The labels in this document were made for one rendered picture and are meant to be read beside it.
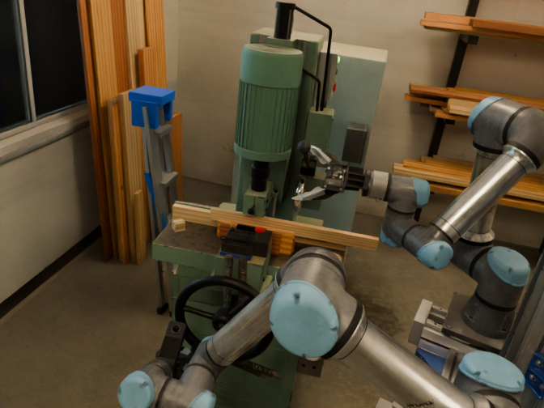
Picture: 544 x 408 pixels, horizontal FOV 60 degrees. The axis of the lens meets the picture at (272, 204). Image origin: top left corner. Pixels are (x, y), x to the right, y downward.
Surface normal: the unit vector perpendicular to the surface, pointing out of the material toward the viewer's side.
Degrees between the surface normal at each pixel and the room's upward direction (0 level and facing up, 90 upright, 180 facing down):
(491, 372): 8
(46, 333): 0
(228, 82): 90
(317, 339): 85
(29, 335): 0
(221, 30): 90
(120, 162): 87
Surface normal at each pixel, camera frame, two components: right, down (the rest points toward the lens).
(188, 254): -0.18, 0.41
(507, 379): 0.14, -0.94
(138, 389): -0.10, -0.09
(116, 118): 0.97, 0.16
